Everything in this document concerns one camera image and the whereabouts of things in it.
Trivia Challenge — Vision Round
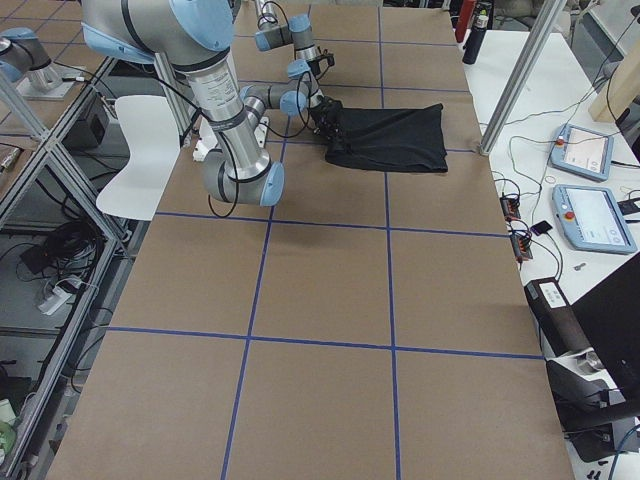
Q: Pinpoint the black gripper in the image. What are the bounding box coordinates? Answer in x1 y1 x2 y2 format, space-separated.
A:
310 98 349 150
306 47 334 80

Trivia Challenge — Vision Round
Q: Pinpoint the black printed t-shirt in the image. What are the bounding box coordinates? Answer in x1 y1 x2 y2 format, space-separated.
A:
325 103 448 173

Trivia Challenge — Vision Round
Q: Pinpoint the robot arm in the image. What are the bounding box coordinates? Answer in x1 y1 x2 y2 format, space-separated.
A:
254 1 335 80
82 0 334 207

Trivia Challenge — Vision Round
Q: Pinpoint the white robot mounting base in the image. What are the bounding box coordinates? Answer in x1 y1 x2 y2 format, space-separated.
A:
193 113 269 168

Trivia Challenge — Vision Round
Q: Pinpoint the black steel-capped water bottle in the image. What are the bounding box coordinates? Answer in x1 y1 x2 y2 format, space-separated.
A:
462 19 486 65

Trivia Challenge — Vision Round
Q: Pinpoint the yellow-green labelled bottle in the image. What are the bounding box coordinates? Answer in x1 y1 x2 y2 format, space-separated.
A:
473 1 492 31

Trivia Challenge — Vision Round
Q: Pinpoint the white plastic chair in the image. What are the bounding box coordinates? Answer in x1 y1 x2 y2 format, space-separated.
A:
96 95 181 221

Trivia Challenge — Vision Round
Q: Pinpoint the left orange-port hub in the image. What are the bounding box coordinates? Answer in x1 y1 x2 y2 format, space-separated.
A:
499 195 521 221

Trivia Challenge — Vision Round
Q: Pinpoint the brown paper table cover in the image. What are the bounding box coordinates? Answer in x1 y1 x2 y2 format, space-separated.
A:
48 5 573 479

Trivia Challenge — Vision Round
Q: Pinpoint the left teach pendant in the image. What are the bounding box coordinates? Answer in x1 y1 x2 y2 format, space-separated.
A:
550 124 614 182

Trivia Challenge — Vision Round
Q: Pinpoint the teach pendant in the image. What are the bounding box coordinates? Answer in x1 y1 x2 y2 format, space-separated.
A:
552 184 637 255
550 124 614 182

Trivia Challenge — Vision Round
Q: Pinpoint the right teach pendant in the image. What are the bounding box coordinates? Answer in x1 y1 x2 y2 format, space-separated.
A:
552 184 637 255

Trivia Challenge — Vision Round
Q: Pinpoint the white power strip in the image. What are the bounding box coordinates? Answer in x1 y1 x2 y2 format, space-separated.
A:
38 278 80 316

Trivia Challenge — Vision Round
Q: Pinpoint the black monitor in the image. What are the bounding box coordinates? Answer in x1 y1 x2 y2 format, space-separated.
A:
572 255 639 399

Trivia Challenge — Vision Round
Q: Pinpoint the black braided right cable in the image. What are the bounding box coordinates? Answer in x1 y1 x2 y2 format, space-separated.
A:
207 69 321 219

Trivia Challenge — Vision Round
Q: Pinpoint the aluminium frame post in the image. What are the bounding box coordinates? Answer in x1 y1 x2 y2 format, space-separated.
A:
478 0 566 156

